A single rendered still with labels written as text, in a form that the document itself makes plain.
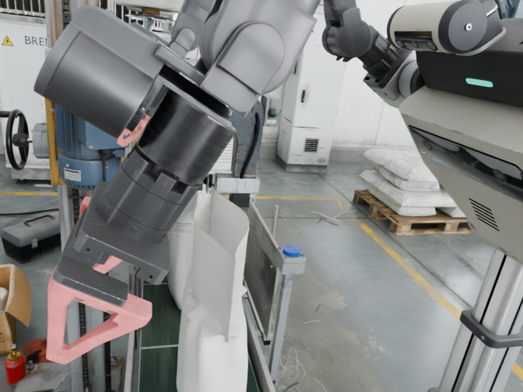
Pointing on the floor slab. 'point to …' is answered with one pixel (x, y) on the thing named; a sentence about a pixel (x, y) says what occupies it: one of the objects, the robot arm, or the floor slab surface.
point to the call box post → (280, 326)
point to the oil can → (15, 366)
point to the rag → (36, 351)
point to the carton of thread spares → (14, 304)
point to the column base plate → (61, 376)
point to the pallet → (378, 211)
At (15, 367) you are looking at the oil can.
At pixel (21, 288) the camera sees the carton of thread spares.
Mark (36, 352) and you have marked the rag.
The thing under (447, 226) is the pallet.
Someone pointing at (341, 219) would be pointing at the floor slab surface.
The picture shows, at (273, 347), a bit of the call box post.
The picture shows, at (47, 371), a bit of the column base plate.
